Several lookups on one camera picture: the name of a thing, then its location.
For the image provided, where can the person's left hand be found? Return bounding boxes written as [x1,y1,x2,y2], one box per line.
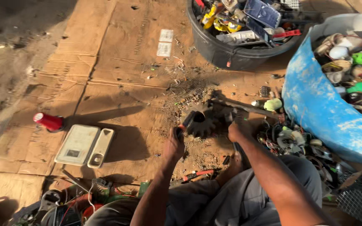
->
[163,126,185,164]

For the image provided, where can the blue tub of scrap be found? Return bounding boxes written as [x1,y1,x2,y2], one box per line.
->
[282,13,362,168]

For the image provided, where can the pile of circuit boards wires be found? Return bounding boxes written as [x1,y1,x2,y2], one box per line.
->
[8,176,151,226]

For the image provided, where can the heap of wires and scrap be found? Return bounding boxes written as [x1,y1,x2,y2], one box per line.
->
[256,118,345,195]

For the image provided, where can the red cylindrical can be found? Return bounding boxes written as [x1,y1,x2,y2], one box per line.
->
[33,112,65,133]

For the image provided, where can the long rusty metal bar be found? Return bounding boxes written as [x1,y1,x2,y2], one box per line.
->
[211,99,283,121]

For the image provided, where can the black red handled tool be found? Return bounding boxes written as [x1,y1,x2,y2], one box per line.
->
[175,110,197,139]

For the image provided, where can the black tub of scrap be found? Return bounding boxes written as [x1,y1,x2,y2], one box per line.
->
[186,0,323,71]

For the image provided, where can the red handled pliers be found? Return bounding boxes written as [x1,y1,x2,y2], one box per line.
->
[182,169,220,182]

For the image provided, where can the flattened cardboard sheet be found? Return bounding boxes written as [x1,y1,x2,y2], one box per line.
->
[0,0,288,208]

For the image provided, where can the beige electric meter cover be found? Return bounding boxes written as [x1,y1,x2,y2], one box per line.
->
[54,124,101,167]

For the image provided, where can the metal wire mesh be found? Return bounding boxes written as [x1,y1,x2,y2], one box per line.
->
[336,176,362,226]

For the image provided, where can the dark metal gear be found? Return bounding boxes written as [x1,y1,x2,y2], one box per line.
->
[181,102,224,139]

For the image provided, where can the beige slotted plastic casing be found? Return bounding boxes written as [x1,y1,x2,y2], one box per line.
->
[87,128,115,169]

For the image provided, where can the person's foot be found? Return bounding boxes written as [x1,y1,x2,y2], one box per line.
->
[216,151,244,187]

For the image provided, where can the pale green plastic piece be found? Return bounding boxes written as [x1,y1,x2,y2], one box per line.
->
[264,98,283,112]

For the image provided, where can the person's grey trousers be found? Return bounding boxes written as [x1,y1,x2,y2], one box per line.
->
[85,154,323,226]

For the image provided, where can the person's right hand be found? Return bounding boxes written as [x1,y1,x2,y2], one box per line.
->
[228,122,247,143]

